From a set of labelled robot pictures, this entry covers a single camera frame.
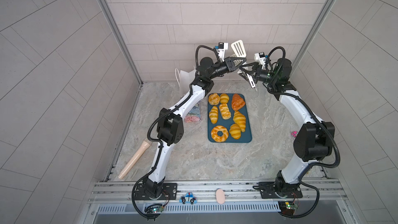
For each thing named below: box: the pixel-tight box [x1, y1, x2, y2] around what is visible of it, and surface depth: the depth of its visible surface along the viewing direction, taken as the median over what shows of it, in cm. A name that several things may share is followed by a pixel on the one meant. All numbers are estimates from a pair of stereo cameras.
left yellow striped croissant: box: [208, 105, 219, 125], surface depth 97 cm
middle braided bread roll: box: [219, 103, 232, 120], surface depth 98 cm
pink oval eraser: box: [215, 188, 226, 205], surface depth 70 cm
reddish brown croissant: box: [231, 93, 246, 111], surface depth 102 cm
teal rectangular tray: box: [207, 93, 252, 143], surface depth 95 cm
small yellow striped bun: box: [219, 93, 230, 104], surface depth 104 cm
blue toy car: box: [178, 191, 198, 205], surface depth 69 cm
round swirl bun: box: [207, 92, 221, 106], surface depth 104 cm
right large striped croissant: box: [232, 109, 247, 133], surface depth 95 cm
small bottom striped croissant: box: [229, 123, 241, 140], surface depth 90 cm
